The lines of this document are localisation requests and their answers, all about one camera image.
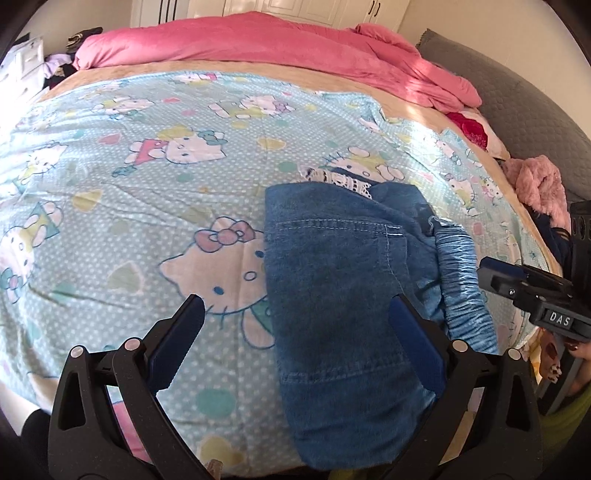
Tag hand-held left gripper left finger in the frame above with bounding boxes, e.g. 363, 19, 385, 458
47, 294, 213, 480

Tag dark navy cloth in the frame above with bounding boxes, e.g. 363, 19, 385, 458
531, 210, 575, 278

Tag blue denim garment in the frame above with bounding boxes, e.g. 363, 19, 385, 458
263, 164, 502, 472

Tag person's right hand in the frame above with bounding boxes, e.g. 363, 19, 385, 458
541, 332, 591, 382

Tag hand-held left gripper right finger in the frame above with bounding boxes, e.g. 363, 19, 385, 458
382, 294, 542, 480

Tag light blue cartoon printed blanket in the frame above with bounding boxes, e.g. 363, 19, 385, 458
0, 69, 555, 472

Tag white drawer unit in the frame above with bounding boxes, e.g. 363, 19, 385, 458
0, 39, 44, 100

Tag white wardrobe doors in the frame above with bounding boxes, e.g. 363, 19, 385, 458
130, 0, 411, 24

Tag grey quilted headboard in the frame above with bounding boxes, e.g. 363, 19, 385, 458
416, 28, 591, 204

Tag pink fluffy cloth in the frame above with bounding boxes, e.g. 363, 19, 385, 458
501, 156, 573, 232

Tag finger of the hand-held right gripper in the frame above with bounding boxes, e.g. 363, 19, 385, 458
477, 257, 573, 305

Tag pink duvet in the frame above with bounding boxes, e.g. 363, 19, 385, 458
74, 11, 483, 114

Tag red floral pillow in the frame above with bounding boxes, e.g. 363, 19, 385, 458
445, 108, 511, 160

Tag purple cloth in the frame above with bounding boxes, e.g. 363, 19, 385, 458
44, 52, 77, 78

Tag yellow-green garment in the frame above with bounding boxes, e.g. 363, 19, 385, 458
538, 392, 591, 480

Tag dark bag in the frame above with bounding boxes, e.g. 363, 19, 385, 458
66, 27, 103, 51

